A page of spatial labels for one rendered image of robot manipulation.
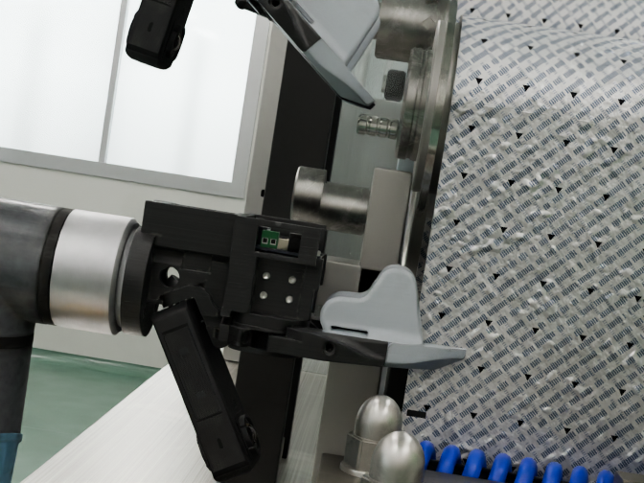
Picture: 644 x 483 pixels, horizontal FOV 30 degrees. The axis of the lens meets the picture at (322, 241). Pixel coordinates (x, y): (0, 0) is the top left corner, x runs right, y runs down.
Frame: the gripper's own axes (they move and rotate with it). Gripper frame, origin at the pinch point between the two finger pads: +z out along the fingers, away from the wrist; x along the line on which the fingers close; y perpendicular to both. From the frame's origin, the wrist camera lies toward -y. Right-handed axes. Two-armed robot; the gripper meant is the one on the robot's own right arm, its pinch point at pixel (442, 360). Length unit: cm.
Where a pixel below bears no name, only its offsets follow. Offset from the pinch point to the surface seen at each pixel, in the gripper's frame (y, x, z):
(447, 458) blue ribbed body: -5.3, -3.5, 0.9
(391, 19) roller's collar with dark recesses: 24.3, 27.9, -6.9
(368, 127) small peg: 14.0, 6.6, -7.0
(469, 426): -3.8, -0.3, 2.3
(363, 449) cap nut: -4.5, -8.5, -4.1
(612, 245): 8.8, -0.3, 9.2
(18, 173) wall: -12, 556, -199
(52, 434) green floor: -109, 401, -123
